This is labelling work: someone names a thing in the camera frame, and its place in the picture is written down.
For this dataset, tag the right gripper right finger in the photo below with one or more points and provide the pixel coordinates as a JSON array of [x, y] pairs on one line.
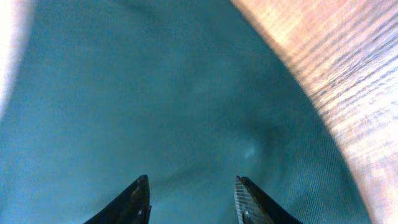
[[254, 206]]

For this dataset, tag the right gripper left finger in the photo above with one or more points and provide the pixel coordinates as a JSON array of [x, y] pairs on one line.
[[131, 206]]

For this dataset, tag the black t-shirt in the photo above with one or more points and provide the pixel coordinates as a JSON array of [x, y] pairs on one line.
[[185, 92]]

